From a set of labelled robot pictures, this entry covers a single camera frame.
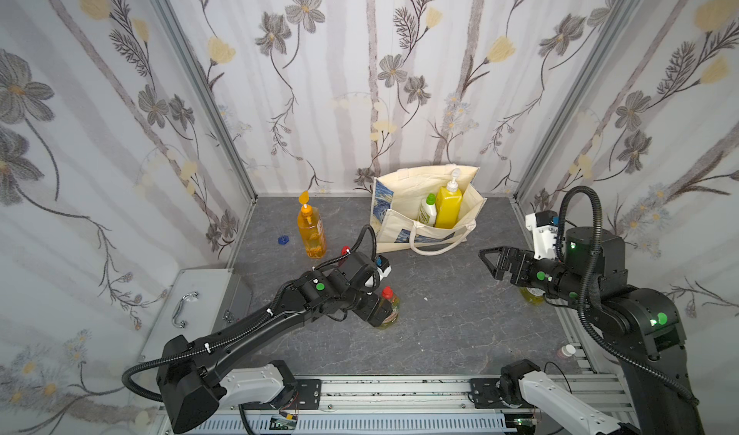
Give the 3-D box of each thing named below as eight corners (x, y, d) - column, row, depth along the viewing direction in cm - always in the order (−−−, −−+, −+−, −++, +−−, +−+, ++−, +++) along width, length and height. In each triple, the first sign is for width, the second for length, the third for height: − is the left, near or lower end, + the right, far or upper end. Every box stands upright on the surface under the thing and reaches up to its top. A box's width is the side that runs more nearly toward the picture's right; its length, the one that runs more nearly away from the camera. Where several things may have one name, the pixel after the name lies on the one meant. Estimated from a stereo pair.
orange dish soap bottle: (305, 259, 102) (289, 214, 83) (309, 237, 108) (295, 191, 89) (325, 259, 102) (313, 214, 83) (327, 237, 108) (318, 191, 89)
